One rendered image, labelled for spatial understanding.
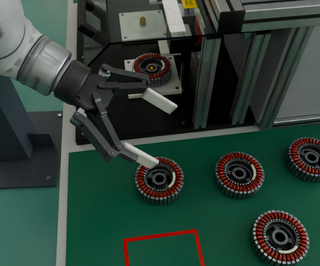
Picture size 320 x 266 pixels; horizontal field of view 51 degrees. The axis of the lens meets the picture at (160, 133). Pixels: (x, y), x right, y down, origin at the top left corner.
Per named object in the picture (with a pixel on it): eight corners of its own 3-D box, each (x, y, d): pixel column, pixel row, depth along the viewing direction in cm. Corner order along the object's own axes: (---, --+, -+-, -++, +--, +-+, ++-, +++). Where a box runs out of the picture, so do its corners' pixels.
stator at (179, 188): (129, 199, 77) (128, 191, 74) (143, 159, 84) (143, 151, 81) (176, 211, 75) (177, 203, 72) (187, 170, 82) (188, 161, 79)
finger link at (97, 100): (98, 91, 59) (91, 92, 58) (125, 146, 56) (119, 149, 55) (91, 102, 62) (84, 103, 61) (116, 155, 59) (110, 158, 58)
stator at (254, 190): (213, 198, 77) (215, 190, 74) (213, 157, 84) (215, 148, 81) (263, 201, 77) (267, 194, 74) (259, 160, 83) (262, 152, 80)
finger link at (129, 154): (113, 141, 57) (106, 155, 55) (139, 155, 58) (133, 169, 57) (110, 144, 58) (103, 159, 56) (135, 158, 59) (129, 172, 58)
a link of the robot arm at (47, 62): (13, 91, 58) (45, 108, 60) (22, 59, 51) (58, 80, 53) (39, 57, 63) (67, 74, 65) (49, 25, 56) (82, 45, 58)
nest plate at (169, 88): (128, 98, 93) (128, 95, 92) (124, 63, 102) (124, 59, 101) (181, 93, 95) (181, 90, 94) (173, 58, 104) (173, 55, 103)
